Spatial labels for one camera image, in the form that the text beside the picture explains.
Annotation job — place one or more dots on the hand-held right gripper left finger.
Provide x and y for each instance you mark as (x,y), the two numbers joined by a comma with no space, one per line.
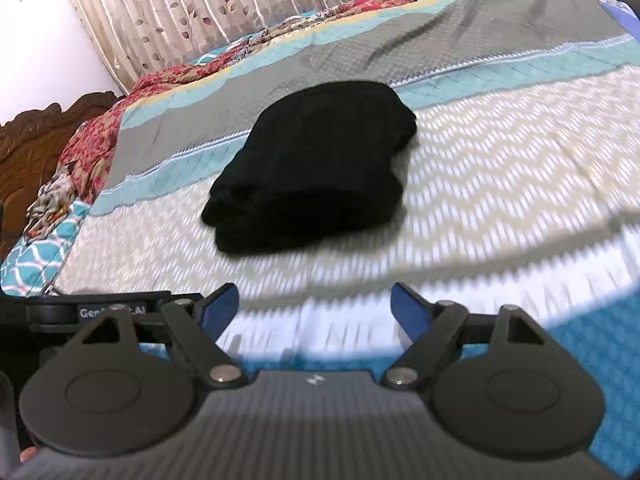
(220,306)

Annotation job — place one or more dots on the crumpled floral cloth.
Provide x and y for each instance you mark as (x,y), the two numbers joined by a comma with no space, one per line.
(47,205)

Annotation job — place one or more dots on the black pants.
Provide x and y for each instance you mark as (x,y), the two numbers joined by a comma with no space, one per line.
(310,160)

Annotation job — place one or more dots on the beige leaf print curtain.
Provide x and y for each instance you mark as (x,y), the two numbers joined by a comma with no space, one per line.
(200,10)

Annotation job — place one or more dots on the pale blue cloth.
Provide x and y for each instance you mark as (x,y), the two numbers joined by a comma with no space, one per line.
(622,10)

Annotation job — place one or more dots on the teal lattice print pillow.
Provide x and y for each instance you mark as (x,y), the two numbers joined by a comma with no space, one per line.
(35,260)

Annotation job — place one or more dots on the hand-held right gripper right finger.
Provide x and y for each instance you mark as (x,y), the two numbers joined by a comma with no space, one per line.
(405,310)

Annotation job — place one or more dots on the carved wooden headboard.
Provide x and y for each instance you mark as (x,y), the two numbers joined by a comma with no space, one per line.
(30,160)

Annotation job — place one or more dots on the red floral blanket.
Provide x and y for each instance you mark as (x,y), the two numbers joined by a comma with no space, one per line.
(95,145)

